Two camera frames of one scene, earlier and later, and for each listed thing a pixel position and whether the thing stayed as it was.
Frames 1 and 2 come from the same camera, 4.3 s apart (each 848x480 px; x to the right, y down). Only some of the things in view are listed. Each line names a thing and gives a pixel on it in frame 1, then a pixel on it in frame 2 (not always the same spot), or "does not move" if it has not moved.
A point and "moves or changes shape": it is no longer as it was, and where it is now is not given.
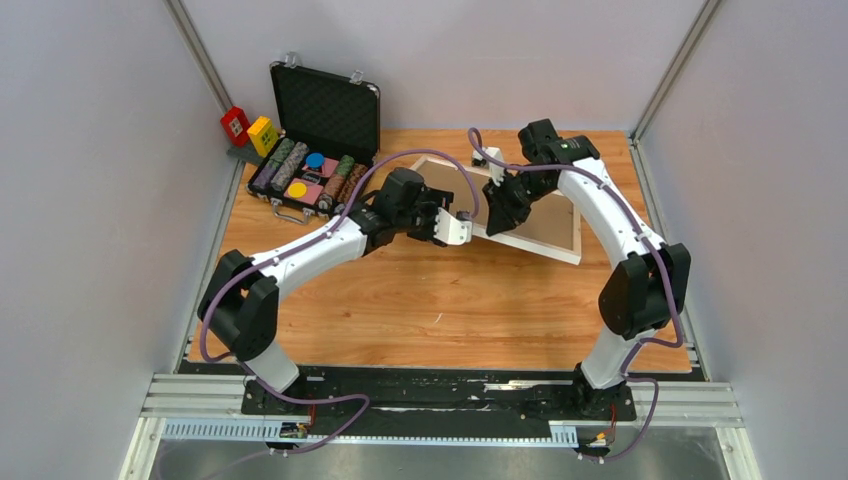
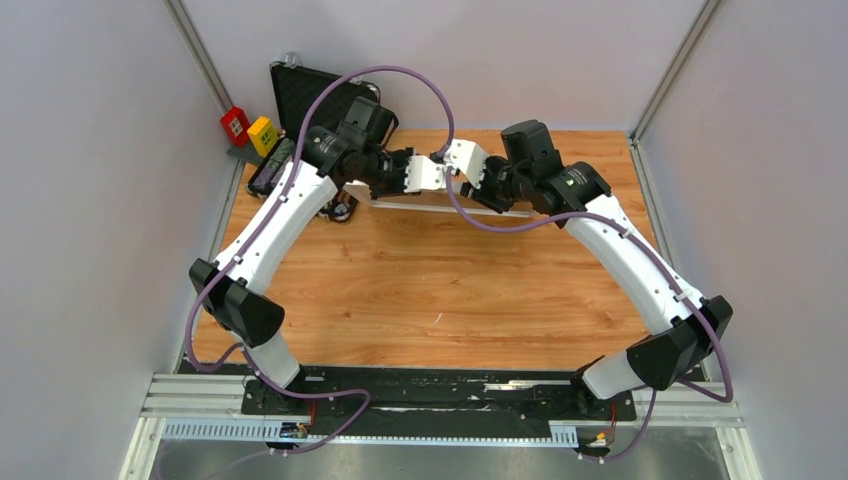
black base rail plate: (439, 400) does not move
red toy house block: (236, 125) does not move
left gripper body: (421, 219) -> (393, 176)
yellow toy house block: (263, 136) does not move
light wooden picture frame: (518, 242) moves or changes shape
